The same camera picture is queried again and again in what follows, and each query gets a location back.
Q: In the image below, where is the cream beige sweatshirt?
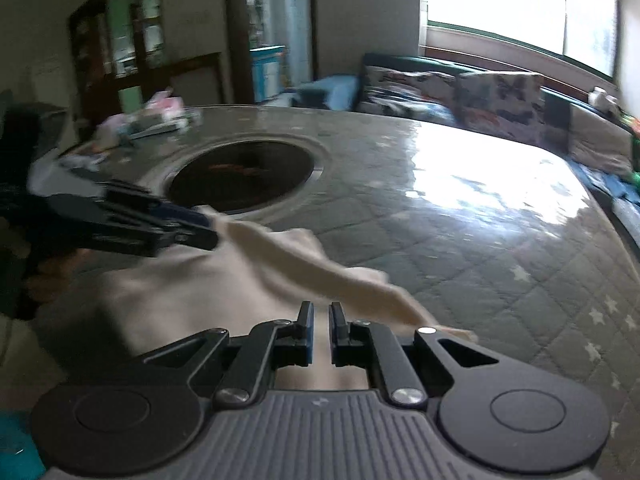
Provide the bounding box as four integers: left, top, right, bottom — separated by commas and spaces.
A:
34, 204, 480, 392

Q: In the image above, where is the flat white box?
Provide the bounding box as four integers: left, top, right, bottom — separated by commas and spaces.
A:
117, 108, 203, 141

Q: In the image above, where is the pink white tissue pack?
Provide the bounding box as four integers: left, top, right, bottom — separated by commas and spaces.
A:
94, 90, 188, 137

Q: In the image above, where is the black round induction cooktop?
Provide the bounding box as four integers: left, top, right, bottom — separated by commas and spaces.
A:
165, 140, 320, 214

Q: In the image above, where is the dark wooden cabinet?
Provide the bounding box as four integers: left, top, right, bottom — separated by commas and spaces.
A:
67, 0, 227, 132

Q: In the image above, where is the grey quilted star tablecloth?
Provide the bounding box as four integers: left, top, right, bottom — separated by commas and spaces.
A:
49, 104, 640, 480

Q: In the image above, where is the light blue small cabinet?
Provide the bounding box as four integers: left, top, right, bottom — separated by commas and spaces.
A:
250, 44, 285, 103

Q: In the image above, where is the dark teal corner sofa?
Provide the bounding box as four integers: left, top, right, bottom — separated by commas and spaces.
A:
278, 52, 640, 252

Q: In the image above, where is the plain grey cushion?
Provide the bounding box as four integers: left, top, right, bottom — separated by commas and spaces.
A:
568, 105, 634, 181

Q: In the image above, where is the butterfly pillow lying flat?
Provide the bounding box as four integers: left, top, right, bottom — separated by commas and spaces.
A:
356, 66, 456, 126

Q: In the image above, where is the butterfly pillow standing upright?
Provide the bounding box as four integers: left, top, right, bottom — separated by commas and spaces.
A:
457, 70, 544, 145

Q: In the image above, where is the panda plush toy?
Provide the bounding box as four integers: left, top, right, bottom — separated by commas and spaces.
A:
588, 87, 620, 115

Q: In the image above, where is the window with green frame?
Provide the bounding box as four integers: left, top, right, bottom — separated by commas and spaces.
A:
421, 0, 618, 80

